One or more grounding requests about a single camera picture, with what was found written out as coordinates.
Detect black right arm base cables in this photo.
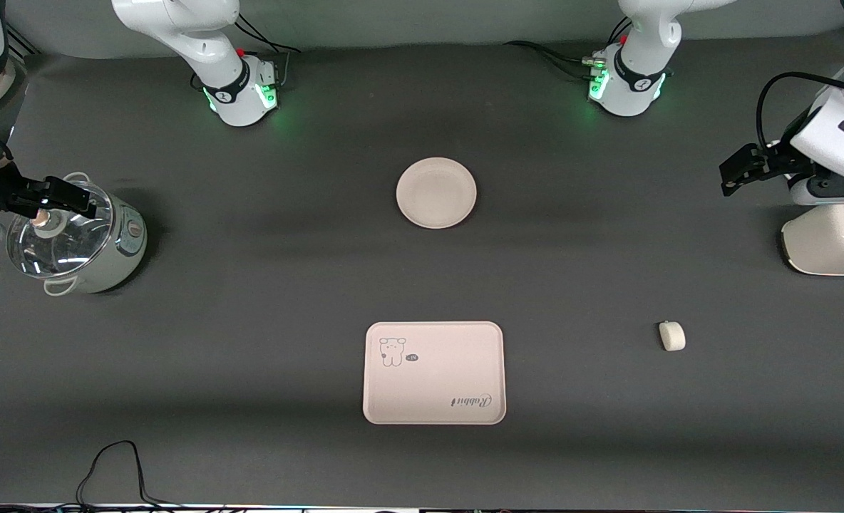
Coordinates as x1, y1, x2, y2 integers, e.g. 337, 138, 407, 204
231, 13, 303, 90

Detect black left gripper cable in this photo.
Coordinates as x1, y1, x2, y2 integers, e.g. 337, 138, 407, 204
755, 71, 844, 152

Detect white two-slot toaster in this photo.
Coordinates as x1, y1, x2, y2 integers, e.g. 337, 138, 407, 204
780, 202, 844, 277

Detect small white steamed bun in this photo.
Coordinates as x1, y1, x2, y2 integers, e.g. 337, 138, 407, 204
658, 320, 687, 353

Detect cream rectangular rabbit tray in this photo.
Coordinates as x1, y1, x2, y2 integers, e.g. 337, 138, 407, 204
362, 321, 508, 426

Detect pale green electric pot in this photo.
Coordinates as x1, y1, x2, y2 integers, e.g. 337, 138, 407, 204
6, 172, 148, 296

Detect glass pot lid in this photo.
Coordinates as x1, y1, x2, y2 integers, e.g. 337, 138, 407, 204
6, 180, 115, 279

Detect black arm base cables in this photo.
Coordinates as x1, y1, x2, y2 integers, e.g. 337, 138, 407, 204
231, 13, 303, 90
503, 16, 635, 81

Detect black left arm base cables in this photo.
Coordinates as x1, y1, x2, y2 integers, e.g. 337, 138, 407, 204
503, 16, 635, 81

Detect black looped table-edge cable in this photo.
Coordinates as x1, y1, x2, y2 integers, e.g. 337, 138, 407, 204
0, 440, 184, 511

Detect round cream plate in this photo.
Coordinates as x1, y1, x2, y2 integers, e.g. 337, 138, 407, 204
396, 157, 478, 230

